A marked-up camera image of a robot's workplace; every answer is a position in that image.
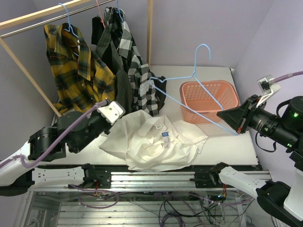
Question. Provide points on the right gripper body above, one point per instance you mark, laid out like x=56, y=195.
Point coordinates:
x=260, y=118

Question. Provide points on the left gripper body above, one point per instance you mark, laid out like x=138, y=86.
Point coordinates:
x=97, y=124

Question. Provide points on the blue wire hanger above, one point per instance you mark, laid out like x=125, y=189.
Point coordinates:
x=195, y=78

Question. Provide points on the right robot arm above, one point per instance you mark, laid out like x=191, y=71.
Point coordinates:
x=281, y=197

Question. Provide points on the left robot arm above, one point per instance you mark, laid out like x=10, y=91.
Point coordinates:
x=32, y=166

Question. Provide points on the yellow plaid shirt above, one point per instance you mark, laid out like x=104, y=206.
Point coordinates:
x=81, y=77

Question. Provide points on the black white checkered shirt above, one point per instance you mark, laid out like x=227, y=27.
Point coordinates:
x=137, y=69

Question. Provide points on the dark green striped shirt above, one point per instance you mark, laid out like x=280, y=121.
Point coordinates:
x=106, y=51

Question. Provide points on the blue hanger yellow shirt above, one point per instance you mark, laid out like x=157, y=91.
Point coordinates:
x=69, y=30

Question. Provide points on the pink hanger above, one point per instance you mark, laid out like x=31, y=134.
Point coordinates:
x=100, y=13

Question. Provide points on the blue hanger checkered shirt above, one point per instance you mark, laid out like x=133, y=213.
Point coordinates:
x=120, y=12

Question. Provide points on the pink plastic basket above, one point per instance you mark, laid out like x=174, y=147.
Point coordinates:
x=201, y=104

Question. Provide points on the metal hanging rod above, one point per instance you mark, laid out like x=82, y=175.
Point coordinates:
x=46, y=12

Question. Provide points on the wooden clothes rack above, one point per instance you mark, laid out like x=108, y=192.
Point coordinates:
x=16, y=91

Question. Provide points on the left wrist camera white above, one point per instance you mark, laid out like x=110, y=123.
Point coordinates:
x=112, y=112

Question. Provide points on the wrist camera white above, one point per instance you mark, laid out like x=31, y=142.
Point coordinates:
x=268, y=88
x=112, y=112

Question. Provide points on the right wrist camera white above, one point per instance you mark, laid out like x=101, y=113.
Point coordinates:
x=268, y=88

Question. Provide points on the aluminium rail base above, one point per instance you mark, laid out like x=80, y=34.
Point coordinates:
x=117, y=178

